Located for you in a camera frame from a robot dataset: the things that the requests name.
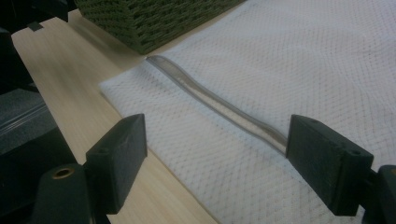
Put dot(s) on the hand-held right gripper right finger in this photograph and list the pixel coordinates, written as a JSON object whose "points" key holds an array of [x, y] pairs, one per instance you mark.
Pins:
{"points": [[327, 168]]}

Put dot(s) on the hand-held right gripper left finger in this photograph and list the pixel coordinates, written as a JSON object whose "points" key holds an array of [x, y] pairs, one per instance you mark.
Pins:
{"points": [[115, 161]]}

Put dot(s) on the white mesh laundry bag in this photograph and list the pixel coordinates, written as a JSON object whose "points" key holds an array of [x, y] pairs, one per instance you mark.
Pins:
{"points": [[249, 62]]}

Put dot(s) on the green woven basket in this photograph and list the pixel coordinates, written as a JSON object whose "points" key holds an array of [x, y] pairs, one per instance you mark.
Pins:
{"points": [[149, 21]]}

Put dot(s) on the black metal stand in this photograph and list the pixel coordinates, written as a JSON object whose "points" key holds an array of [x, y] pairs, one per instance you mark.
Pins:
{"points": [[34, 12]]}

